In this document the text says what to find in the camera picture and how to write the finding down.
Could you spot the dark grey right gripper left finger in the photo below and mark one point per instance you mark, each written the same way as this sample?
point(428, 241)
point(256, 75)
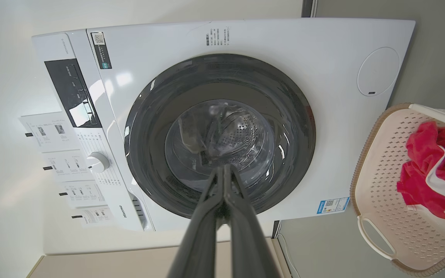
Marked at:
point(201, 239)

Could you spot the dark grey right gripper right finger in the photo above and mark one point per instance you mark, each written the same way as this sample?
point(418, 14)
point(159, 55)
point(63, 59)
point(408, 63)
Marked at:
point(247, 239)

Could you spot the cream plastic laundry basket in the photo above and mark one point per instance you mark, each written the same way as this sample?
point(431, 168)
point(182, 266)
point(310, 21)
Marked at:
point(384, 185)

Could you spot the blue energy label sticker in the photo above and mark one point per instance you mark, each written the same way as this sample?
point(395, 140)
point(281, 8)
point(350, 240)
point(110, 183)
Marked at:
point(332, 205)

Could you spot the white printed paper sheet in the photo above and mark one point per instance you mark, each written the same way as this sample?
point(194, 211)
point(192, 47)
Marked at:
point(95, 216)
point(48, 131)

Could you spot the round black washing machine door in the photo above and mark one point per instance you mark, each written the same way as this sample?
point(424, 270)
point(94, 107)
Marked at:
point(149, 127)

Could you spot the white round control knob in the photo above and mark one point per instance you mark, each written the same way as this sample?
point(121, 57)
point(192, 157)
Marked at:
point(98, 162)

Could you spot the red and white garment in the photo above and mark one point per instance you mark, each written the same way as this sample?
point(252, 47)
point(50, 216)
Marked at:
point(423, 154)

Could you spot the black washer display panel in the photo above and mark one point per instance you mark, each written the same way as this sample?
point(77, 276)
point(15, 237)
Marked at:
point(72, 92)

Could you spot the white front-load washing machine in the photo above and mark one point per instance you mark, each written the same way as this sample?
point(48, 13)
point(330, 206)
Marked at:
point(323, 58)

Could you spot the round white filter cover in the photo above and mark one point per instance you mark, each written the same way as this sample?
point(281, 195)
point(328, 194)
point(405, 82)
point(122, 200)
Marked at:
point(378, 71)

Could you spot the black QR code sticker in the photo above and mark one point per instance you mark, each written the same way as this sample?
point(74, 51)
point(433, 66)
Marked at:
point(101, 50)

